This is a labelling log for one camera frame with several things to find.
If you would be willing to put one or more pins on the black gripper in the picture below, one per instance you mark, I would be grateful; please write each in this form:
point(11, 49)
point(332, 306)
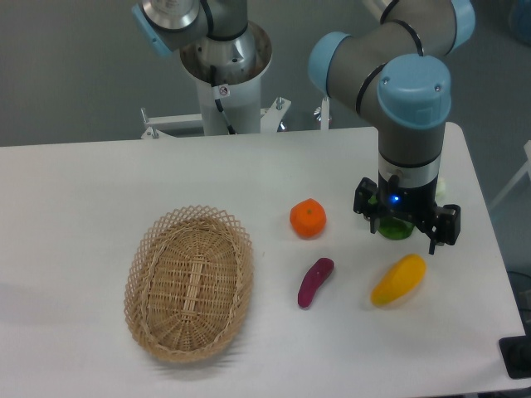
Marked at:
point(441, 224)

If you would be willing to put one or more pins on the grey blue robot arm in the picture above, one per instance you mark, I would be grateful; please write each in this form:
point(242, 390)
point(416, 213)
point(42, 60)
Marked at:
point(392, 78)

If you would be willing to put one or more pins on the purple sweet potato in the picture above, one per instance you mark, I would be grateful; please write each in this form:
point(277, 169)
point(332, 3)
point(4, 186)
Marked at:
point(314, 278)

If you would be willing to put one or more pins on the green vegetable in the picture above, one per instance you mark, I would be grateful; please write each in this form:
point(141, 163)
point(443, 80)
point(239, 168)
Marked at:
point(391, 227)

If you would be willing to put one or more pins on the yellow mango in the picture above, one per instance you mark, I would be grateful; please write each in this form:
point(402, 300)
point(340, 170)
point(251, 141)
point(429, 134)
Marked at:
point(404, 276)

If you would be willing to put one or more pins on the orange tangerine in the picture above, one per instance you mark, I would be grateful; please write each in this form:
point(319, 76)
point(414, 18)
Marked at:
point(308, 218)

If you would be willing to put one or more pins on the black device at table edge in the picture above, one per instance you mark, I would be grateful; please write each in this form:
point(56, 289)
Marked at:
point(516, 355)

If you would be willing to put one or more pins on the woven wicker basket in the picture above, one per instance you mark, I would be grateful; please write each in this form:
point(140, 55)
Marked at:
point(189, 285)

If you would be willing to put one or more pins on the white metal base frame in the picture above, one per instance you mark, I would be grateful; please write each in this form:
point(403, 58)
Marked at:
point(218, 117)

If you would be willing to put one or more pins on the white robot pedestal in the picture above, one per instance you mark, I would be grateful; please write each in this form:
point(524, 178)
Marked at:
point(229, 69)

